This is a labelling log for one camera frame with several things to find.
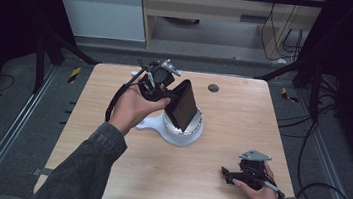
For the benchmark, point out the grey round table grommet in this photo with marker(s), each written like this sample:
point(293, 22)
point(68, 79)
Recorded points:
point(213, 88)

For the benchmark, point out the yellow black striped tape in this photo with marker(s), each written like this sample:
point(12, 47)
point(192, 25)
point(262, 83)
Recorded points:
point(74, 75)
point(288, 95)

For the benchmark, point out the light wooden desk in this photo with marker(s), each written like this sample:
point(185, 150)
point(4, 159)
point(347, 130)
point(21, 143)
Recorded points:
point(208, 7)

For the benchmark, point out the white round ribbed holder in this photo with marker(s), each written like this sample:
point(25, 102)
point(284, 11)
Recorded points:
point(176, 138)

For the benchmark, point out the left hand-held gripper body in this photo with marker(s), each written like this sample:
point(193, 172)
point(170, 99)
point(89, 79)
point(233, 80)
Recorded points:
point(160, 77)

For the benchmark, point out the black metal stand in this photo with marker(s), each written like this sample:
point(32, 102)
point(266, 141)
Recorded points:
point(39, 60)
point(314, 91)

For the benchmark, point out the metal floor rail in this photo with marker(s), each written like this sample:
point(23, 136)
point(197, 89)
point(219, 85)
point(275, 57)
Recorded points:
point(9, 134)
point(333, 177)

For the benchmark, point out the white cabinet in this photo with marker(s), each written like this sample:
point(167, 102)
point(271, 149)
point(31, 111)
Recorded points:
point(100, 13)

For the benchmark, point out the person's left hand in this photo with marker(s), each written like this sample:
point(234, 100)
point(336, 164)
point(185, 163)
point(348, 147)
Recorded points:
point(130, 107)

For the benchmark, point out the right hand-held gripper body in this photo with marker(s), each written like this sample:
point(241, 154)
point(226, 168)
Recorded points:
point(253, 168)

